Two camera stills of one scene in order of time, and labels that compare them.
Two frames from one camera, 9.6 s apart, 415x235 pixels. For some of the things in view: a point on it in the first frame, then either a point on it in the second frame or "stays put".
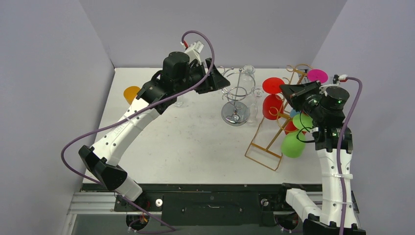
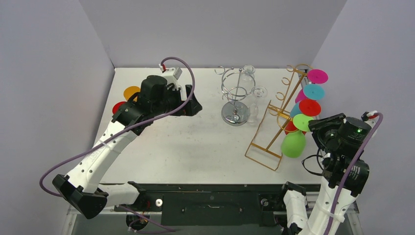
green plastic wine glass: (293, 143) stays put
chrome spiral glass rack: (237, 85) stays put
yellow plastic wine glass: (129, 93) stays put
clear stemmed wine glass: (257, 92) stays put
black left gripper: (216, 81) to (190, 109)
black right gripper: (303, 95) to (323, 123)
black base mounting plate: (214, 204) stays put
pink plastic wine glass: (315, 75) stays put
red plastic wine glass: (272, 105) to (116, 106)
